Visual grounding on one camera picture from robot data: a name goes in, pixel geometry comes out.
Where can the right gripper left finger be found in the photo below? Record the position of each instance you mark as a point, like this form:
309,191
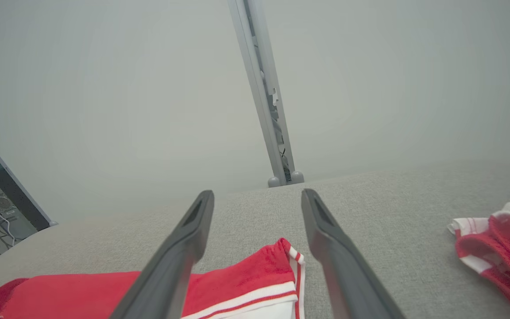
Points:
175,266

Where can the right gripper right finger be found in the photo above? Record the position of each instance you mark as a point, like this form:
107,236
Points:
348,279

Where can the red numbered sports garment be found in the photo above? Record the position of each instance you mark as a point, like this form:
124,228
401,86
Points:
237,279

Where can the grey metal frame bar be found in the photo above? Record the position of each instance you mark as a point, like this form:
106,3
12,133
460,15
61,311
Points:
20,184

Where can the grey post with round feet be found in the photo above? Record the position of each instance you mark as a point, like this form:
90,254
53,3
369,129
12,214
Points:
259,88

